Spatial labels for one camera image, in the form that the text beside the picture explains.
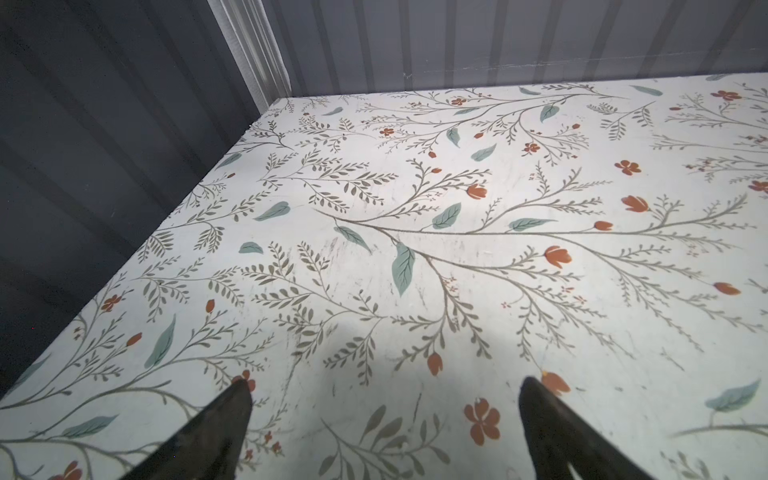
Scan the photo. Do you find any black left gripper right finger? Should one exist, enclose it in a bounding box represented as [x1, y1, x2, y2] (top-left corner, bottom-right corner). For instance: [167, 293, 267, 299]
[518, 377, 650, 480]

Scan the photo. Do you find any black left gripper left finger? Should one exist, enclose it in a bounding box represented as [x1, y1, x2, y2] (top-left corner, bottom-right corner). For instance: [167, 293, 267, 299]
[123, 380, 252, 480]

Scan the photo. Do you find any aluminium corner frame post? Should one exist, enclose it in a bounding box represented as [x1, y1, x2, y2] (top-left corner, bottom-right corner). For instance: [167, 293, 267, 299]
[207, 0, 292, 114]

